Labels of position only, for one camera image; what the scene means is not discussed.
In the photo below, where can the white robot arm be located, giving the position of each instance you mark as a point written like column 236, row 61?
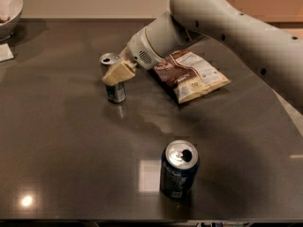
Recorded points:
column 271, row 53

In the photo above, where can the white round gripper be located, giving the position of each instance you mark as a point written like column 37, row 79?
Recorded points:
column 138, row 49

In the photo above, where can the white bowl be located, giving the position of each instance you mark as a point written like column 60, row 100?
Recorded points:
column 10, row 13

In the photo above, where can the dark blue soda can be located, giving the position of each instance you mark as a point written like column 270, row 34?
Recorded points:
column 179, row 165

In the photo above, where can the slim silver redbull can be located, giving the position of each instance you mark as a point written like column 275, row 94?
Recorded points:
column 115, row 93

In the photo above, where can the brown white snack bag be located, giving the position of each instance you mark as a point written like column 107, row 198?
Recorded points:
column 189, row 76

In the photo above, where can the white paper sheet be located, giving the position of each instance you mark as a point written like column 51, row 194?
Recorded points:
column 5, row 52

